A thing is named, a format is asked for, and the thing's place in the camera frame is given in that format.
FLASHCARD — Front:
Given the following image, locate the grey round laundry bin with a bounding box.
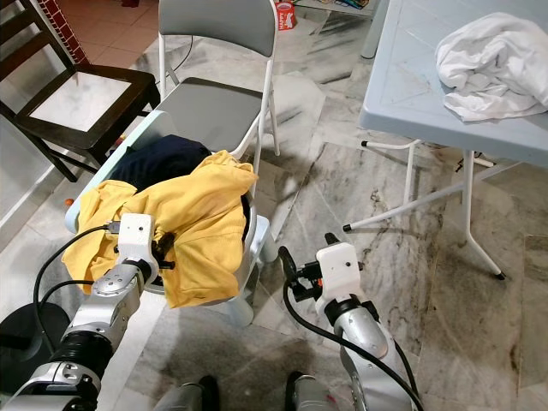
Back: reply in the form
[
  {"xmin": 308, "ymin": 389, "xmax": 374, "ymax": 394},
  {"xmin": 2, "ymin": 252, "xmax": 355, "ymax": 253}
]
[{"xmin": 64, "ymin": 110, "xmax": 271, "ymax": 331}]

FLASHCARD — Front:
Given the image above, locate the dark navy garment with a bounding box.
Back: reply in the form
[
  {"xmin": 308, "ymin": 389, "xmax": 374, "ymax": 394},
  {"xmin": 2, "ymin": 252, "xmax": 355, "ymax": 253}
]
[{"xmin": 116, "ymin": 134, "xmax": 213, "ymax": 189}]

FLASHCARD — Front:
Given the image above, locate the white garment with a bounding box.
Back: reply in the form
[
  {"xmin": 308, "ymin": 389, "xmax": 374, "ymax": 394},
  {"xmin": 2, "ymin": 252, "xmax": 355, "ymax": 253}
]
[{"xmin": 435, "ymin": 12, "xmax": 548, "ymax": 122}]

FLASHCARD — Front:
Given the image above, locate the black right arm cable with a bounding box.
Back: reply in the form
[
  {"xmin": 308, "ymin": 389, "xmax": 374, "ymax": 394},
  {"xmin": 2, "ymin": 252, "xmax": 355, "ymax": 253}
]
[{"xmin": 281, "ymin": 283, "xmax": 425, "ymax": 411}]

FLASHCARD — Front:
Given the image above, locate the red can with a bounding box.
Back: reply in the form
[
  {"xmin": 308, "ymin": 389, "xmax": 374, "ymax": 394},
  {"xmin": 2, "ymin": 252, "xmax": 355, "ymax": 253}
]
[{"xmin": 274, "ymin": 0, "xmax": 296, "ymax": 31}]

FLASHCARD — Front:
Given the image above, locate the dark wooden chair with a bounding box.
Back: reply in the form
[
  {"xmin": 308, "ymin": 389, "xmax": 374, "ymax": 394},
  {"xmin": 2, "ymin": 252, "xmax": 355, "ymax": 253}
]
[{"xmin": 0, "ymin": 0, "xmax": 162, "ymax": 182}]

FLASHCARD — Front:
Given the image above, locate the red brick pillar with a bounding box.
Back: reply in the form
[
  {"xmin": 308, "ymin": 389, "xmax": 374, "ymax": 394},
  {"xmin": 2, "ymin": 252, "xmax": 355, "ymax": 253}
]
[{"xmin": 43, "ymin": 0, "xmax": 91, "ymax": 65}]

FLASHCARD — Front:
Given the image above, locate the grey folding chair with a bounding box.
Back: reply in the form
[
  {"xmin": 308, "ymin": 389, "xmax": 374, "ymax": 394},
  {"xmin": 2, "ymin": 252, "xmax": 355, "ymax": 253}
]
[{"xmin": 137, "ymin": 0, "xmax": 282, "ymax": 159}]

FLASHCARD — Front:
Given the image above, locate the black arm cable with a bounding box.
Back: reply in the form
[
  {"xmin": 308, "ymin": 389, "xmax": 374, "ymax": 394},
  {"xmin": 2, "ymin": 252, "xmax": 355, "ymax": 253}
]
[
  {"xmin": 33, "ymin": 224, "xmax": 122, "ymax": 352},
  {"xmin": 281, "ymin": 283, "xmax": 425, "ymax": 411}
]

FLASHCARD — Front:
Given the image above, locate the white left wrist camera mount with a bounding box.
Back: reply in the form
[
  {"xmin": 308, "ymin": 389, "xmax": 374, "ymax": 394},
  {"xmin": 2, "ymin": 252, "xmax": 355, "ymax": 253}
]
[{"xmin": 118, "ymin": 214, "xmax": 157, "ymax": 268}]

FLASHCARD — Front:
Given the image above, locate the yellow garment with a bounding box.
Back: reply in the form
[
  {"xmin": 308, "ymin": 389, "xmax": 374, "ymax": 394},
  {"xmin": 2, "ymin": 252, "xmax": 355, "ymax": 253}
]
[{"xmin": 62, "ymin": 150, "xmax": 259, "ymax": 309}]

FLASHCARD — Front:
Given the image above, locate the left robot leg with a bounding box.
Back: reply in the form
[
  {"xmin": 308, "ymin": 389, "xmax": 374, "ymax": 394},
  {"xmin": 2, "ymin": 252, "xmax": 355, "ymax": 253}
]
[{"xmin": 158, "ymin": 377, "xmax": 219, "ymax": 411}]

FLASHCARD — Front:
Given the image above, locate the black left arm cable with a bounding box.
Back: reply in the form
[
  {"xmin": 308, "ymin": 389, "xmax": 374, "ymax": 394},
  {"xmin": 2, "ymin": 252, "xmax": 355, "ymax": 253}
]
[{"xmin": 33, "ymin": 224, "xmax": 122, "ymax": 352}]

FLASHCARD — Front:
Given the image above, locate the black round stand base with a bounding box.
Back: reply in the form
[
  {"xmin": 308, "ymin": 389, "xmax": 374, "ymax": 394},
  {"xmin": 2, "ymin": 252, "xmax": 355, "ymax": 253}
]
[{"xmin": 0, "ymin": 301, "xmax": 71, "ymax": 395}]

